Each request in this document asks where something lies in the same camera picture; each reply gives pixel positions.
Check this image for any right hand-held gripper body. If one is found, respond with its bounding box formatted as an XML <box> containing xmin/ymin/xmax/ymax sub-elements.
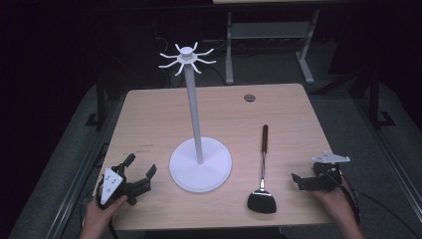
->
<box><xmin>312</xmin><ymin>151</ymin><xmax>351</xmax><ymax>193</ymax></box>

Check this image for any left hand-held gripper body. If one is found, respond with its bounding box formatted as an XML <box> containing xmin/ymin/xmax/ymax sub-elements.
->
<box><xmin>96</xmin><ymin>166</ymin><xmax>138</xmax><ymax>211</ymax></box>

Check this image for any person's right hand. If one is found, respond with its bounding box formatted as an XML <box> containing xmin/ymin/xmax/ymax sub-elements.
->
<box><xmin>311</xmin><ymin>185</ymin><xmax>358</xmax><ymax>229</ymax></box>

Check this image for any person's left hand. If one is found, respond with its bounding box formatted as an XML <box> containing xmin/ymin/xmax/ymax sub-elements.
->
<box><xmin>82</xmin><ymin>194</ymin><xmax>129</xmax><ymax>231</ymax></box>

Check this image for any white utensil rack stand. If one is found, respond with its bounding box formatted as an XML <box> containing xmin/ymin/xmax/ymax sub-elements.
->
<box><xmin>158</xmin><ymin>41</ymin><xmax>233</xmax><ymax>194</ymax></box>

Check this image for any black metal stand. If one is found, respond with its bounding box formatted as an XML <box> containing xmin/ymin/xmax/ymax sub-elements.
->
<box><xmin>363</xmin><ymin>66</ymin><xmax>396</xmax><ymax>129</ymax></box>
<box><xmin>85</xmin><ymin>75</ymin><xmax>107</xmax><ymax>129</ymax></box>

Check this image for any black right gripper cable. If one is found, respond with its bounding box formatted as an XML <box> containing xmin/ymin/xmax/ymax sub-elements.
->
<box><xmin>339</xmin><ymin>183</ymin><xmax>422</xmax><ymax>239</ymax></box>

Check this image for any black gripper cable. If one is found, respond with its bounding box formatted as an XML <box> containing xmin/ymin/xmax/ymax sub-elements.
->
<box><xmin>107</xmin><ymin>215</ymin><xmax>120</xmax><ymax>239</ymax></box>
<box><xmin>339</xmin><ymin>183</ymin><xmax>422</xmax><ymax>239</ymax></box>

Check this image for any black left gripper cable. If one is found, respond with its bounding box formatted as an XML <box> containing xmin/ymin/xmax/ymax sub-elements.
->
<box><xmin>107</xmin><ymin>215</ymin><xmax>120</xmax><ymax>239</ymax></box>

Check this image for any black spatula with brown handle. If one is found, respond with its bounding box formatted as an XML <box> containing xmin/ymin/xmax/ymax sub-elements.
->
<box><xmin>246</xmin><ymin>123</ymin><xmax>278</xmax><ymax>214</ymax></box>

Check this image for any white metal desk frame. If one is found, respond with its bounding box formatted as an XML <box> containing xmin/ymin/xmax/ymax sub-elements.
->
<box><xmin>224</xmin><ymin>9</ymin><xmax>321</xmax><ymax>86</ymax></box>

